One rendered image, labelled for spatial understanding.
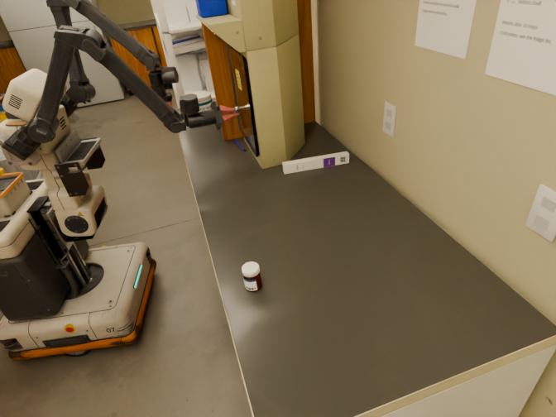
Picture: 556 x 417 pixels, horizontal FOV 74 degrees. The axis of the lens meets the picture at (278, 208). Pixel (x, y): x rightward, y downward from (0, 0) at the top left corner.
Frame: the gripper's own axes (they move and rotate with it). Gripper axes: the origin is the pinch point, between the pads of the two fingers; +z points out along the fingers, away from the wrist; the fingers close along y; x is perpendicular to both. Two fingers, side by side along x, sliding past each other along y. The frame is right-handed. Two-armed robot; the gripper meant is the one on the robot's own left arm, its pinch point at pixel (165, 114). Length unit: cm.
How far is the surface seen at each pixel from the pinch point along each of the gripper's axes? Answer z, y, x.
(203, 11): -43, 24, -26
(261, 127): -3, 35, -46
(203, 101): 2.9, 20.3, 18.3
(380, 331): 16, 37, -135
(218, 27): -40, 25, -46
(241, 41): -35, 32, -46
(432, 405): 24, 41, -150
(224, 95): -6.4, 28.3, -9.2
